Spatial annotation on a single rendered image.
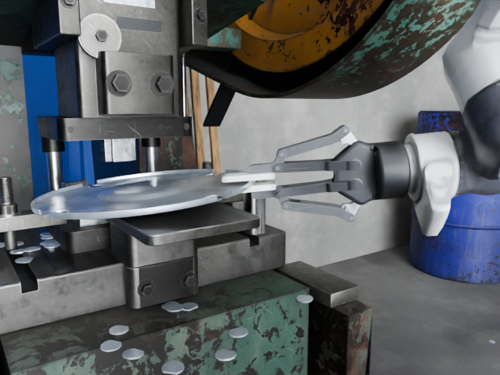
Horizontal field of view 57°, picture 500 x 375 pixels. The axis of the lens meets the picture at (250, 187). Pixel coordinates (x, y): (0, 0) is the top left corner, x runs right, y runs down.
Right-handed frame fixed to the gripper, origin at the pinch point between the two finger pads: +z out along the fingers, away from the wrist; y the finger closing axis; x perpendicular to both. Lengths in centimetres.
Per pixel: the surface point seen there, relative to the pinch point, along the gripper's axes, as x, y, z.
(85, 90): 0.5, 14.1, 20.3
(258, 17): -43, 28, -2
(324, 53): -21.7, 17.5, -13.0
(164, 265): 4.4, -9.4, 11.7
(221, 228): 12.8, -2.7, 2.4
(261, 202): -10.0, -5.1, -0.7
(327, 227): -196, -63, -25
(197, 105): -121, 12, 28
